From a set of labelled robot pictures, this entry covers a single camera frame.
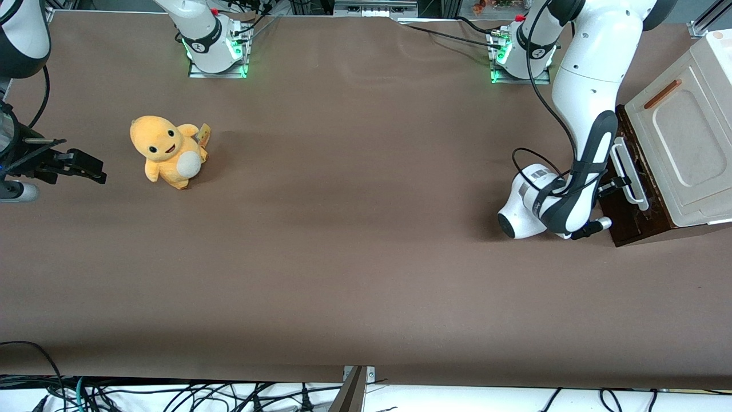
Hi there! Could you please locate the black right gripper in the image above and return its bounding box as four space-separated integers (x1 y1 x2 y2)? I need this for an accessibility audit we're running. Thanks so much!
0 102 108 185

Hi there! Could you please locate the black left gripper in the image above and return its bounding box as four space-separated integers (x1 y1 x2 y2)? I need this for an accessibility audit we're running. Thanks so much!
595 177 633 200

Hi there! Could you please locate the cream toy oven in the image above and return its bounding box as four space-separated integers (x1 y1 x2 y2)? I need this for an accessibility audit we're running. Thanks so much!
624 29 732 228

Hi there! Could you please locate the yellow plush toy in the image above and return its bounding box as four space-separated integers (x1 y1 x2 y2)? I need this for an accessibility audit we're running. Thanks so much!
129 114 212 191

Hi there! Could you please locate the brown table cover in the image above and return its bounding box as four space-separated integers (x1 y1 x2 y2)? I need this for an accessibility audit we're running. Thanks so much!
0 10 732 391

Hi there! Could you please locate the grey electronics box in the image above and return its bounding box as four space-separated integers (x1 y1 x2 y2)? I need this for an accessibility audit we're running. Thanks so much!
335 0 418 18

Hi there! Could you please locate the dark support beam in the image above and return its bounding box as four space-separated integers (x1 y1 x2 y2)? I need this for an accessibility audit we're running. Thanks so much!
329 366 368 412

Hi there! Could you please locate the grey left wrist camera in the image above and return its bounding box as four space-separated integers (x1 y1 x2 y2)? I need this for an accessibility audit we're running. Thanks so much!
571 216 613 241

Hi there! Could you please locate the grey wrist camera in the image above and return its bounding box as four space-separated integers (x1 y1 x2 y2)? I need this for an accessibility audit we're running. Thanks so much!
0 181 39 203
571 216 613 241

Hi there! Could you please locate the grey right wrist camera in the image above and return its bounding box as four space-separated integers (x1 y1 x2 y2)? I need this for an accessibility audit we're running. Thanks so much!
0 181 39 203

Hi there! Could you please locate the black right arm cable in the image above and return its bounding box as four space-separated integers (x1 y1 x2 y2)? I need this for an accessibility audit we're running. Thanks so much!
27 66 51 129

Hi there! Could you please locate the copper oven handle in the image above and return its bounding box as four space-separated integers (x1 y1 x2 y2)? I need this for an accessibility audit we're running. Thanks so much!
644 79 682 110

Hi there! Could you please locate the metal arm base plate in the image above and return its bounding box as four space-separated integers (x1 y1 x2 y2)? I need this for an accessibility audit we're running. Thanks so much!
489 29 551 85
188 26 250 79

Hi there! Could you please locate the aluminium frame profile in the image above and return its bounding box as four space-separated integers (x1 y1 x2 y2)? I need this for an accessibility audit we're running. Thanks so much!
689 0 732 38

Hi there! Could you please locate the black looped cable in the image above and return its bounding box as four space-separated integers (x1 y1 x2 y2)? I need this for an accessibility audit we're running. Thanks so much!
0 341 68 412

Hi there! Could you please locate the short black table cable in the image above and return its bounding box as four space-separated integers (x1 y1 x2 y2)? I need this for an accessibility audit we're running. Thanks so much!
455 16 501 36

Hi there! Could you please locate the long black table cable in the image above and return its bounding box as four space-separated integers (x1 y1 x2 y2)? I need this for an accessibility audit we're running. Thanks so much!
399 23 504 49

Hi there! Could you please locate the teal cable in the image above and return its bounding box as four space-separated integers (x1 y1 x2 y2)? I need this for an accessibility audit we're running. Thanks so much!
73 377 91 412

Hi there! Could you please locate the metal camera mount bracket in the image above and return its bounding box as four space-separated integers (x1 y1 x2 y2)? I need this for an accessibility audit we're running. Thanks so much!
342 365 376 383

